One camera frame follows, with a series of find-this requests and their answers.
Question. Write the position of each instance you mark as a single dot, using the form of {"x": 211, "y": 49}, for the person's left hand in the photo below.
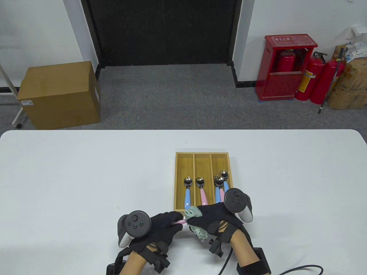
{"x": 160, "y": 229}

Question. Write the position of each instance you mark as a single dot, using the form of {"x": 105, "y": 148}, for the person's right hand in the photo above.
{"x": 213, "y": 217}

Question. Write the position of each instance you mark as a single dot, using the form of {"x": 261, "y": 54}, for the green fish scale cleaning cloth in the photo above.
{"x": 200, "y": 232}

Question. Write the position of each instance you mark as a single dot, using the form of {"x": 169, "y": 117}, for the grey handheld controller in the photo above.
{"x": 137, "y": 222}
{"x": 236, "y": 200}

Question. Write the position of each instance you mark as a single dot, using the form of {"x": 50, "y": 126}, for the person's right forearm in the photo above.
{"x": 243, "y": 250}

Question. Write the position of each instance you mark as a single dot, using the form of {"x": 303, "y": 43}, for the person's left forearm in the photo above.
{"x": 134, "y": 262}

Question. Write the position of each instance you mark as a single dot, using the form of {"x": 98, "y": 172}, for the wooden cutlery tray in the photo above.
{"x": 180, "y": 166}

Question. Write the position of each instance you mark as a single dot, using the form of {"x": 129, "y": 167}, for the red fire extinguisher cabinet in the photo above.
{"x": 279, "y": 84}

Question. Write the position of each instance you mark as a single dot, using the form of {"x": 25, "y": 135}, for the black rod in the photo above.
{"x": 321, "y": 105}

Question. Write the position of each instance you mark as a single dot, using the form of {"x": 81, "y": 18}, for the brown cardboard box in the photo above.
{"x": 57, "y": 94}

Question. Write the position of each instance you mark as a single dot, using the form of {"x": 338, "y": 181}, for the red extinguisher with yellow label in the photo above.
{"x": 311, "y": 77}

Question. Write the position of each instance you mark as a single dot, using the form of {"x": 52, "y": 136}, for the red fire extinguisher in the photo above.
{"x": 286, "y": 61}
{"x": 324, "y": 83}

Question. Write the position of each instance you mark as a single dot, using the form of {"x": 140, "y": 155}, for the printed cardboard box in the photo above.
{"x": 349, "y": 91}

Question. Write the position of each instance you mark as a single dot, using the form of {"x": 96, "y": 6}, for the black door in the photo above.
{"x": 163, "y": 31}

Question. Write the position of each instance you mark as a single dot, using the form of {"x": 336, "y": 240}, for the white plastic bags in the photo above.
{"x": 357, "y": 48}

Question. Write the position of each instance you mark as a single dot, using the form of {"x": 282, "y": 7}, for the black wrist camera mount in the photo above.
{"x": 218, "y": 248}
{"x": 159, "y": 262}

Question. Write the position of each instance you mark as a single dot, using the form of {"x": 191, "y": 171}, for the white stand frame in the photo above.
{"x": 16, "y": 114}

